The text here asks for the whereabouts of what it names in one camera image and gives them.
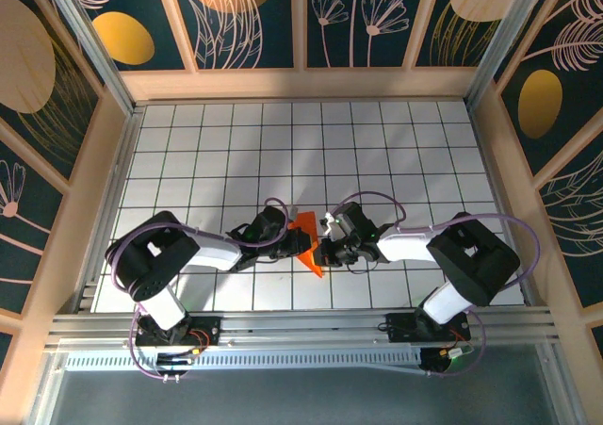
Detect grey slotted cable duct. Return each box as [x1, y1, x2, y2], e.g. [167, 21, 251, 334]
[63, 349, 425, 372]

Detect orange cloth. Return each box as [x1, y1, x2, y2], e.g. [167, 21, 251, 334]
[286, 211, 327, 280]

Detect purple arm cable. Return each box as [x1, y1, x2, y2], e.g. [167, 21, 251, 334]
[327, 189, 541, 378]
[106, 197, 293, 382]

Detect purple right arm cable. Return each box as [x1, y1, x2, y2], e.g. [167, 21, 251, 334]
[327, 189, 541, 378]

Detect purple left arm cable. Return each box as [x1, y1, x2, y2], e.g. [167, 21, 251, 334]
[106, 197, 293, 382]

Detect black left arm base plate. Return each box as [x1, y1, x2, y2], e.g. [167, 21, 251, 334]
[135, 316, 222, 347]

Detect black controller box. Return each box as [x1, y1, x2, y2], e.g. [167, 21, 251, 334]
[418, 348, 461, 377]
[156, 351, 195, 374]

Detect aluminium frame leg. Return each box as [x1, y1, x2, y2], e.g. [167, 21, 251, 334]
[541, 344, 581, 425]
[25, 349, 65, 425]

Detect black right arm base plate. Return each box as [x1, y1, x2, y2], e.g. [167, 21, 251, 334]
[384, 312, 472, 344]

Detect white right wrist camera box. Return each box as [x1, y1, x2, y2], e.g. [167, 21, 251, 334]
[319, 212, 349, 241]

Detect long aluminium mounting rail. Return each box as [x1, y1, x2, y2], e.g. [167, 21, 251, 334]
[44, 306, 564, 351]

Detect aluminium corner post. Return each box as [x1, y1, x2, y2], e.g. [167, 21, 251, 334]
[464, 0, 564, 110]
[41, 0, 139, 115]

